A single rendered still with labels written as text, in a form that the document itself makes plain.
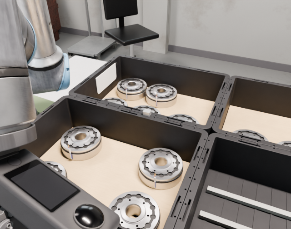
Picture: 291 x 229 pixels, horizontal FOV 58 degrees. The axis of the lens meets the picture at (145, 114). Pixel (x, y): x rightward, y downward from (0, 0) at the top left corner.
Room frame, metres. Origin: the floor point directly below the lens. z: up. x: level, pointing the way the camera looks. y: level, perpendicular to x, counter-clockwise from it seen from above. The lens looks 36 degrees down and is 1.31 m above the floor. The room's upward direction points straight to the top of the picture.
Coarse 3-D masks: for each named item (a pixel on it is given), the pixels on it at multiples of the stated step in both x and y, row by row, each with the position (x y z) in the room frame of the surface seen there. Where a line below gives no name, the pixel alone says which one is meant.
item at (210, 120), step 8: (120, 56) 0.88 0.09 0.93; (128, 56) 0.87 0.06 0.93; (104, 64) 0.81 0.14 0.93; (160, 64) 0.82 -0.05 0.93; (168, 64) 0.81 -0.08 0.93; (96, 72) 0.75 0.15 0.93; (200, 72) 0.76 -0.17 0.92; (208, 72) 0.75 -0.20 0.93; (216, 72) 0.75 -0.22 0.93; (88, 80) 0.70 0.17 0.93; (224, 80) 0.70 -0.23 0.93; (224, 88) 0.65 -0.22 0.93; (80, 96) 0.61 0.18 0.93; (88, 96) 0.61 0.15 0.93; (112, 104) 0.57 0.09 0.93; (216, 104) 0.57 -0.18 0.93; (152, 112) 0.53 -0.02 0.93; (216, 112) 0.53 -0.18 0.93; (176, 120) 0.50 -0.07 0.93; (184, 120) 0.50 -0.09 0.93; (208, 120) 0.50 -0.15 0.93; (200, 128) 0.47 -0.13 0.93; (208, 128) 0.47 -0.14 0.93
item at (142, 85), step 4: (124, 80) 0.82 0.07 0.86; (128, 80) 0.82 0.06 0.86; (136, 80) 0.82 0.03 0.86; (140, 80) 0.82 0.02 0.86; (120, 84) 0.80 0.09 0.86; (124, 84) 0.80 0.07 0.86; (140, 84) 0.80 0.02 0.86; (144, 84) 0.80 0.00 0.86; (120, 88) 0.77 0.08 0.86; (124, 88) 0.77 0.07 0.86; (128, 88) 0.77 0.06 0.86; (132, 88) 0.77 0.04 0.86; (136, 88) 0.77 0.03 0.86; (140, 88) 0.77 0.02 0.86; (144, 88) 0.77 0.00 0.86; (124, 92) 0.75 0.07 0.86; (128, 92) 0.74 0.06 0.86; (132, 92) 0.74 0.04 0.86; (136, 92) 0.75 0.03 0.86
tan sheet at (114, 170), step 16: (112, 144) 0.53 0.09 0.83; (128, 144) 0.53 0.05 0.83; (48, 160) 0.47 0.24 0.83; (64, 160) 0.47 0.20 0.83; (96, 160) 0.47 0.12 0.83; (112, 160) 0.47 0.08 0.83; (128, 160) 0.47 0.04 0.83; (80, 176) 0.42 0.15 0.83; (96, 176) 0.42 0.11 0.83; (112, 176) 0.42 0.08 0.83; (128, 176) 0.42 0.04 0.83; (96, 192) 0.37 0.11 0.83; (112, 192) 0.37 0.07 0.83; (144, 192) 0.37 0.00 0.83; (160, 192) 0.37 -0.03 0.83; (176, 192) 0.37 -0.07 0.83; (160, 208) 0.33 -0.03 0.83; (160, 224) 0.29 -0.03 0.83
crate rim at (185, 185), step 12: (72, 96) 0.61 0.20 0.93; (48, 108) 0.55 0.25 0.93; (108, 108) 0.55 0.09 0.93; (120, 108) 0.55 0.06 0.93; (36, 120) 0.50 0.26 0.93; (156, 120) 0.50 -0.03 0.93; (168, 120) 0.50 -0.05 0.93; (192, 132) 0.46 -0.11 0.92; (204, 132) 0.46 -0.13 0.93; (204, 144) 0.42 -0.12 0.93; (192, 156) 0.38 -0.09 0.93; (192, 168) 0.35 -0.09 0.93; (180, 192) 0.29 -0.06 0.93; (180, 204) 0.27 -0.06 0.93; (168, 216) 0.25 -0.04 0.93; (120, 228) 0.23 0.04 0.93; (168, 228) 0.23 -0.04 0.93
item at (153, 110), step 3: (141, 105) 0.66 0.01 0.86; (144, 105) 0.66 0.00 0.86; (147, 105) 0.66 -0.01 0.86; (138, 108) 0.66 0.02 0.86; (141, 108) 0.65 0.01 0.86; (144, 108) 0.65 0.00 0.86; (147, 108) 0.66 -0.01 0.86; (150, 108) 0.65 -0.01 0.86; (153, 108) 0.65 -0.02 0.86; (153, 111) 0.63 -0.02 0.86; (156, 111) 0.63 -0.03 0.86; (159, 111) 0.63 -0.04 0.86
